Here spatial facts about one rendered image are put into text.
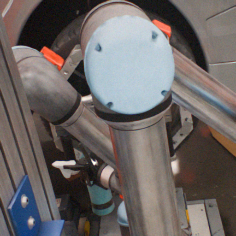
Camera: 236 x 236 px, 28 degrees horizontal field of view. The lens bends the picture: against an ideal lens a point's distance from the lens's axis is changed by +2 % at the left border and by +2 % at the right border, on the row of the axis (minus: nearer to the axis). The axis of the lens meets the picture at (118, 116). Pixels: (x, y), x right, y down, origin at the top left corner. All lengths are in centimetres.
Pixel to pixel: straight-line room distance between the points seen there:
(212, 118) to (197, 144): 229
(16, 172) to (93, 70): 18
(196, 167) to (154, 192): 220
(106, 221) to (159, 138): 159
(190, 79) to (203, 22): 109
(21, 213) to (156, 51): 28
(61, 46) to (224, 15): 63
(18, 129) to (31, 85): 37
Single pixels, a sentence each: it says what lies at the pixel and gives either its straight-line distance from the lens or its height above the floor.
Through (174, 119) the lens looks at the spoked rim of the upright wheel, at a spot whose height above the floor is 74.
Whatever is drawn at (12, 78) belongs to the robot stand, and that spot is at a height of 140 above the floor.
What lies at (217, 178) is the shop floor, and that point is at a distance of 281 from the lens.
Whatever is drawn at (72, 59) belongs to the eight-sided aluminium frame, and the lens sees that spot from 169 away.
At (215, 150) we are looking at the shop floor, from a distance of 306.
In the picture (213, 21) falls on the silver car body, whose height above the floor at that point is 107.
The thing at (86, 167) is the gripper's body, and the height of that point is 83.
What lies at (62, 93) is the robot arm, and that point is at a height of 123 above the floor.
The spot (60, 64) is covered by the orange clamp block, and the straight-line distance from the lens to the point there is 172.
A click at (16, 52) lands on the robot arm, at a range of 116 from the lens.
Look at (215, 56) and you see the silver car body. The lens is 193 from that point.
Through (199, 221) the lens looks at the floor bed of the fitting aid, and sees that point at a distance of 240.
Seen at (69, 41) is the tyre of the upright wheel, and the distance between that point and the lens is 176.
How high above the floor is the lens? 163
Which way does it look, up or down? 26 degrees down
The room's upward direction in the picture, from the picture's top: 11 degrees counter-clockwise
